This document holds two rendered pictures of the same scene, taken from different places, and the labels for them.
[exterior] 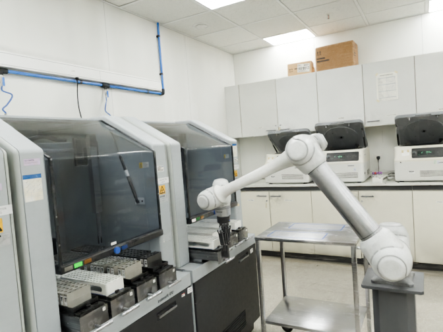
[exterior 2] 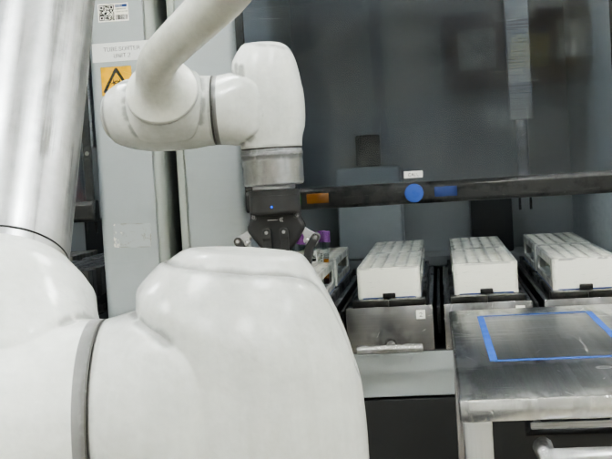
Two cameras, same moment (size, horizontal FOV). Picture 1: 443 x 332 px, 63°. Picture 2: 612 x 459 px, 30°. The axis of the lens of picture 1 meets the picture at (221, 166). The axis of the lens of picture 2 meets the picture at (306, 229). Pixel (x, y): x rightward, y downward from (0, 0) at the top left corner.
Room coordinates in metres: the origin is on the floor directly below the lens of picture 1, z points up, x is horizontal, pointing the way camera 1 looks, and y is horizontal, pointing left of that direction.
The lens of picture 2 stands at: (1.45, -1.55, 1.03)
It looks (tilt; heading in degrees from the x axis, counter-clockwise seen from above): 3 degrees down; 67
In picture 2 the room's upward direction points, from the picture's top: 3 degrees counter-clockwise
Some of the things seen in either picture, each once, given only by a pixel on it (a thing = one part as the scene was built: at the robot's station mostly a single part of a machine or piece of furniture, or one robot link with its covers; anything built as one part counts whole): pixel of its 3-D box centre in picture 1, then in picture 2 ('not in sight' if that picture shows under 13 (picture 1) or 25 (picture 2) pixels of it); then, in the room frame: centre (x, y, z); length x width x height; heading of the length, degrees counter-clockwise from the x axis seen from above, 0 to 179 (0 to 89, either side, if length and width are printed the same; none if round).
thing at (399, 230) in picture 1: (391, 245); (238, 399); (1.71, -0.78, 0.87); 0.18 x 0.16 x 0.22; 155
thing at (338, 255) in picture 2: not in sight; (317, 270); (2.31, 0.46, 0.83); 0.30 x 0.10 x 0.06; 61
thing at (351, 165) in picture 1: (341, 151); not in sight; (4.24, -1.41, 1.24); 0.62 x 0.56 x 0.69; 151
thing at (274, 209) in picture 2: (223, 223); (276, 219); (2.06, 0.01, 0.96); 0.08 x 0.07 x 0.09; 151
